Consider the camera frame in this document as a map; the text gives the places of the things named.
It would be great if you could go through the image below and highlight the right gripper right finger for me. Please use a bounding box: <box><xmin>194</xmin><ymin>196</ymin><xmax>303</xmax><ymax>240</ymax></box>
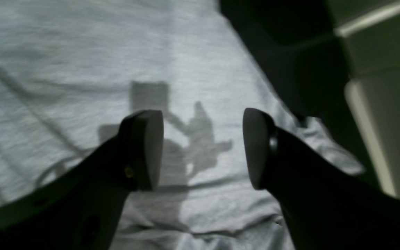
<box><xmin>242</xmin><ymin>108</ymin><xmax>400</xmax><ymax>250</ymax></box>

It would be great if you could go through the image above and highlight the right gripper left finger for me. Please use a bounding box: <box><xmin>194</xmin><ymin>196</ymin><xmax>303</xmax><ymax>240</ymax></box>
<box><xmin>0</xmin><ymin>110</ymin><xmax>164</xmax><ymax>250</ymax></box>

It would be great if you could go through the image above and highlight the black table cloth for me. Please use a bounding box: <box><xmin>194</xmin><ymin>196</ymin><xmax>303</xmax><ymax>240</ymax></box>
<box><xmin>218</xmin><ymin>0</ymin><xmax>380</xmax><ymax>189</ymax></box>

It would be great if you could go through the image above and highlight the grey t-shirt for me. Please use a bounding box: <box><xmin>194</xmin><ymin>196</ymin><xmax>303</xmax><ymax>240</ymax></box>
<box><xmin>0</xmin><ymin>0</ymin><xmax>364</xmax><ymax>250</ymax></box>

